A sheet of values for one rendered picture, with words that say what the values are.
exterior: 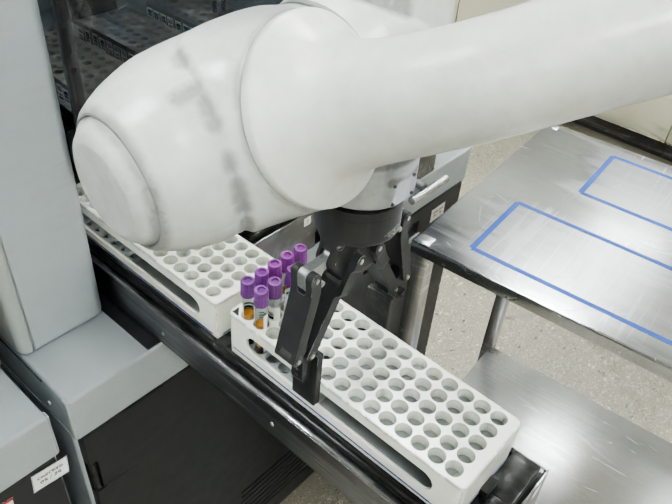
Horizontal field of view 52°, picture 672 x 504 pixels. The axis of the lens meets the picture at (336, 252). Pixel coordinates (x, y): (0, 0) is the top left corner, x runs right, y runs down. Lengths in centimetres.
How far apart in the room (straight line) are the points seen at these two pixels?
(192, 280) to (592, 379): 140
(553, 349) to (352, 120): 175
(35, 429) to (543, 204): 73
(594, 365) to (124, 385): 142
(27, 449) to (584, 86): 72
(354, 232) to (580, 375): 148
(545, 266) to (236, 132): 65
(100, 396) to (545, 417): 91
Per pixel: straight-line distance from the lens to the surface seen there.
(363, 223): 55
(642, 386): 203
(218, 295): 76
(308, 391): 68
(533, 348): 201
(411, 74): 30
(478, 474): 63
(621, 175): 117
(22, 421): 85
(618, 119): 305
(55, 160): 79
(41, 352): 92
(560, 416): 149
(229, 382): 78
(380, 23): 44
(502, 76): 29
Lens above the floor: 138
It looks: 39 degrees down
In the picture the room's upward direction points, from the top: 5 degrees clockwise
